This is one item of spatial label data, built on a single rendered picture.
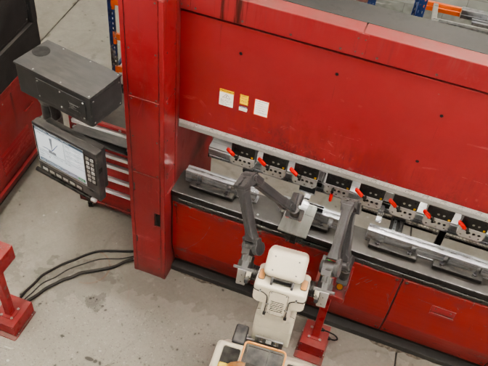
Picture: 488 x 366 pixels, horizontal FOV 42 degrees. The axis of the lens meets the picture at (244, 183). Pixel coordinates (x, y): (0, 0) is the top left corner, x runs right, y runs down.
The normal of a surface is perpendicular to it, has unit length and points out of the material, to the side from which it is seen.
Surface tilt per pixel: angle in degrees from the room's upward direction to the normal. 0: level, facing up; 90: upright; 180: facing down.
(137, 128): 90
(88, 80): 1
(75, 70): 1
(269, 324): 82
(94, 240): 0
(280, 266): 48
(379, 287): 90
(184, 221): 90
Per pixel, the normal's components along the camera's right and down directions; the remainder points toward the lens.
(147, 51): -0.34, 0.66
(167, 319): 0.08, -0.69
